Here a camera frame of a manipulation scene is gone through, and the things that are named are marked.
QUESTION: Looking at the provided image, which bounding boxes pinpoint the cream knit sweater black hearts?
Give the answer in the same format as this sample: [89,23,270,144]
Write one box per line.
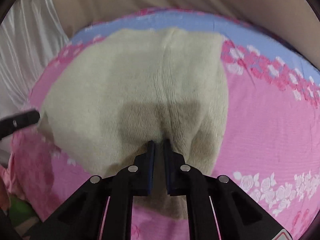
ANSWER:
[37,26,230,221]

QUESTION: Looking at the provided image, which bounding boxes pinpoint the white satin curtain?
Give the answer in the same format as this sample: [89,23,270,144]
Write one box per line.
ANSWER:
[0,0,71,156]

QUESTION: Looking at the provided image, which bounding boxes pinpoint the pink blue floral bedsheet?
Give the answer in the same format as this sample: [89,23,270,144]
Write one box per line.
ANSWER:
[1,9,319,239]

